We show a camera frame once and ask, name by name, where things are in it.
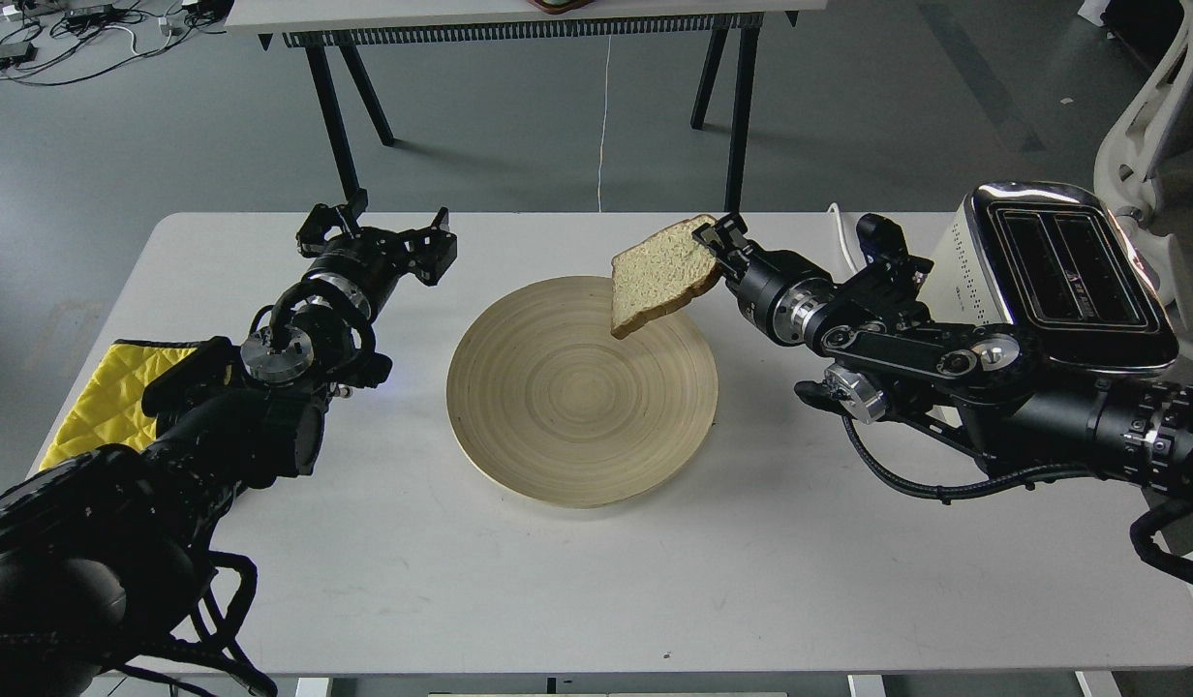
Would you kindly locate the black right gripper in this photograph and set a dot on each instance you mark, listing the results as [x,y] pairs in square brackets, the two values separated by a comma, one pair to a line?
[778,292]

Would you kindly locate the cream and chrome toaster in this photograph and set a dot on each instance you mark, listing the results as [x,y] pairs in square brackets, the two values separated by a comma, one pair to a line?
[1047,258]

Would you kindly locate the slice of bread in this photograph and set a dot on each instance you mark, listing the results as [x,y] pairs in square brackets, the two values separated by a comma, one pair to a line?
[660,275]

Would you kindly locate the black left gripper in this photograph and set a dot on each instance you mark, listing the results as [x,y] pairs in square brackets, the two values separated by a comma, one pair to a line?
[371,260]

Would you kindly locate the yellow quilted cloth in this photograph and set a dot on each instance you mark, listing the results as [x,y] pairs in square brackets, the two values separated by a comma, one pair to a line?
[108,409]

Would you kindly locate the white background table black legs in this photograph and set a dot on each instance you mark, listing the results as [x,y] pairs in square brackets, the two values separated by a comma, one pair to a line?
[316,26]

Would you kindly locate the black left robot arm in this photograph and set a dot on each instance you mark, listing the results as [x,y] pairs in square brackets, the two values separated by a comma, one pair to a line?
[107,556]

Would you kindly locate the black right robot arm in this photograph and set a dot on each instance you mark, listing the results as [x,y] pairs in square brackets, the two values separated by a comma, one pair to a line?
[988,391]

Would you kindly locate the round wooden plate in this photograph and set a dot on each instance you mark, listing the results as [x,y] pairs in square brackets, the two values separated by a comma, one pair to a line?
[546,402]

